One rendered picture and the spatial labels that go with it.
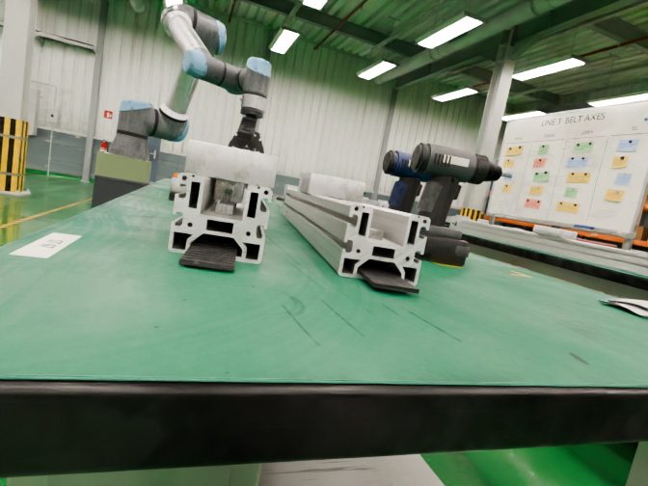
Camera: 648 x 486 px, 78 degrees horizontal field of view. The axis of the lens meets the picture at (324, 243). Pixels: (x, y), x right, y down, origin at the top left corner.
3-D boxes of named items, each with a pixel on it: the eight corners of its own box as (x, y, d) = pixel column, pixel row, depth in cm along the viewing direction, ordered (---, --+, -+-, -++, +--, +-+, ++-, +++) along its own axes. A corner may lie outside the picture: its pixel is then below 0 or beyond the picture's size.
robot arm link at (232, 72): (213, 63, 129) (230, 59, 121) (243, 75, 136) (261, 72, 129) (209, 88, 130) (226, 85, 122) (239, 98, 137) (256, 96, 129)
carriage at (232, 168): (197, 190, 64) (203, 148, 63) (265, 202, 67) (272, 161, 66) (180, 194, 49) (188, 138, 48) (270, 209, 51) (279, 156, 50)
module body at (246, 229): (220, 203, 120) (224, 175, 119) (253, 209, 122) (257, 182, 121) (167, 251, 43) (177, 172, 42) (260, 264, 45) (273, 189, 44)
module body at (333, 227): (282, 214, 124) (286, 187, 123) (313, 220, 126) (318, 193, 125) (337, 275, 47) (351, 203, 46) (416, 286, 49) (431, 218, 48)
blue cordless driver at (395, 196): (365, 237, 100) (383, 149, 97) (437, 249, 104) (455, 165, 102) (375, 242, 92) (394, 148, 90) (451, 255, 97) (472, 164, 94)
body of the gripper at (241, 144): (257, 153, 131) (263, 117, 130) (258, 151, 123) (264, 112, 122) (234, 148, 130) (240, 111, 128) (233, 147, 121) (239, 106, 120)
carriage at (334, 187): (295, 202, 92) (300, 173, 92) (340, 210, 95) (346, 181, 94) (305, 206, 77) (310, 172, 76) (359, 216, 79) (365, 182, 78)
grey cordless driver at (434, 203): (390, 250, 82) (412, 143, 79) (479, 265, 84) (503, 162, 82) (400, 256, 75) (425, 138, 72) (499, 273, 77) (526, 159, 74)
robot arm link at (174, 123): (142, 125, 173) (188, 0, 147) (175, 134, 183) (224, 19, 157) (148, 141, 167) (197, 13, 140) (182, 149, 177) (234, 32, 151)
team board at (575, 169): (449, 299, 429) (492, 115, 405) (487, 303, 446) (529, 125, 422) (576, 363, 289) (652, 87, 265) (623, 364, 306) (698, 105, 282)
